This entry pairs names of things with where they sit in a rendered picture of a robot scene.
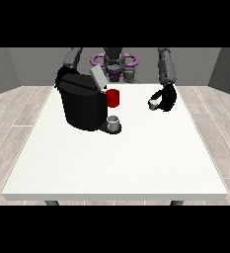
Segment dark table leg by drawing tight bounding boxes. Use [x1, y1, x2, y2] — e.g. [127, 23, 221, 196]
[43, 200, 60, 207]
[169, 200, 186, 207]

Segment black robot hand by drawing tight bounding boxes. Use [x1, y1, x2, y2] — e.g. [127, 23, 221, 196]
[148, 83, 179, 113]
[53, 65, 80, 89]

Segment small grey cup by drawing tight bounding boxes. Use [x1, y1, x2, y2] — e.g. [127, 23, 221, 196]
[107, 115, 121, 132]

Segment red pod holder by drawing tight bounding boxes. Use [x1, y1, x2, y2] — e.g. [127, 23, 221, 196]
[105, 88, 120, 109]

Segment black coffee machine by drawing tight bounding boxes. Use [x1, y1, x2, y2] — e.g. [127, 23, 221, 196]
[58, 72, 122, 135]

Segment grey robot trunk purple rings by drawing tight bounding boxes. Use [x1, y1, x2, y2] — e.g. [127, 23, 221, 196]
[90, 47, 141, 85]

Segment pale grey machine lid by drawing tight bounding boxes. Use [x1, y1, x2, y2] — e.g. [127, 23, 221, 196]
[89, 64, 110, 90]

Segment small grey coffee pod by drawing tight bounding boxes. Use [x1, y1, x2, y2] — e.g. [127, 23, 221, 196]
[148, 99, 160, 111]

